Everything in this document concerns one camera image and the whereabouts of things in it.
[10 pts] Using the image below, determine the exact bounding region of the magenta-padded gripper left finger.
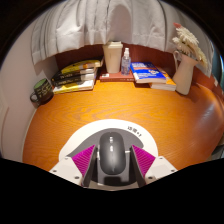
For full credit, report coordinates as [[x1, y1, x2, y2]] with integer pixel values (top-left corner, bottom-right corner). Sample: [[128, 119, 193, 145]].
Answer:
[[48, 143, 100, 188]]

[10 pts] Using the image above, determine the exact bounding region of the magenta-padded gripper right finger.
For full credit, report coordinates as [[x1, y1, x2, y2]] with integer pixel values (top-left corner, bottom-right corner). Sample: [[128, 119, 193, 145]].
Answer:
[[129, 143, 179, 188]]

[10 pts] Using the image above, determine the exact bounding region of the dark grey computer mouse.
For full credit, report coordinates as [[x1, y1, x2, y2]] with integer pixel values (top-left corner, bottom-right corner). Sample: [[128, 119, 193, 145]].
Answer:
[[98, 131, 128, 176]]

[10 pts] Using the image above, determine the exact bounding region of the round white grey mouse pad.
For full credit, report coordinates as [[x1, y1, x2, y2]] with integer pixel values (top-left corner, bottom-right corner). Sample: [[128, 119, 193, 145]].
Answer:
[[58, 118, 159, 192]]

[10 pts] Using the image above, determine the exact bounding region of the dark mug with green print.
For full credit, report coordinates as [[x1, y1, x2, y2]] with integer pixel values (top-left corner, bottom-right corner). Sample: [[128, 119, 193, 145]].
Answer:
[[29, 77, 55, 107]]

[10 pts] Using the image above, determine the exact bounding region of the yellow white book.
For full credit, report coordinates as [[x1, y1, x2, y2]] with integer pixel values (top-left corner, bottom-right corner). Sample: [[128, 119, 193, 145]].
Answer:
[[53, 79, 96, 95]]

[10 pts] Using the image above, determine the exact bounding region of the black spine book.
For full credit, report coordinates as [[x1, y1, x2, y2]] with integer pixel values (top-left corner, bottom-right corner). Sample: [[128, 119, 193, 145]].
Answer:
[[52, 73, 98, 88], [50, 67, 99, 82]]

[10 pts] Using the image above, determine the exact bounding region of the cream ceramic jug vase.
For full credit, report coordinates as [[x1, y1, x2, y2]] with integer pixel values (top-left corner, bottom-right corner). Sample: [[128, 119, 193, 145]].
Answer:
[[172, 49, 199, 96]]

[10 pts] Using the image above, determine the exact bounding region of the blue cover book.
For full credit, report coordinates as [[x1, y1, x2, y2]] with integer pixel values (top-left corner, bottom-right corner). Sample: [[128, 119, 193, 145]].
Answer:
[[129, 61, 168, 85]]

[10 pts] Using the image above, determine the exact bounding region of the dark red book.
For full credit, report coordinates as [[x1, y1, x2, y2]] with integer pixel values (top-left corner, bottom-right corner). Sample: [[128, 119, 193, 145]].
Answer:
[[99, 70, 136, 83]]

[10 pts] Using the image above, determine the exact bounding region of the yellow black cover book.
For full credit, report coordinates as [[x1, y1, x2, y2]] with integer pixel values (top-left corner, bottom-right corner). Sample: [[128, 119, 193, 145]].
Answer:
[[60, 58, 104, 75]]

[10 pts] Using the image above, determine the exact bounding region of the clear spray bottle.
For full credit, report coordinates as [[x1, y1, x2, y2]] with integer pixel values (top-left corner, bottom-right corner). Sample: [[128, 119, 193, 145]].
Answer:
[[120, 47, 132, 76]]

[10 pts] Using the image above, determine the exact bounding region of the cream lidded tumbler cup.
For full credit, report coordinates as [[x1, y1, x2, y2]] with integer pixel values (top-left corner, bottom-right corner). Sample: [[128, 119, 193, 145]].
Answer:
[[101, 40, 124, 74]]

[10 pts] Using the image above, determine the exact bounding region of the white flower bouquet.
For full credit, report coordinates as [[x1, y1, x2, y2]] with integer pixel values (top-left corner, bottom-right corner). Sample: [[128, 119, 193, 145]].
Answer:
[[171, 22, 209, 69]]

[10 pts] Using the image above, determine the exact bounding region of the white pleated curtain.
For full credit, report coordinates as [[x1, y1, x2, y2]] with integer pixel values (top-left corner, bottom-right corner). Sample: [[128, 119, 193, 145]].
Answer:
[[30, 0, 214, 66]]

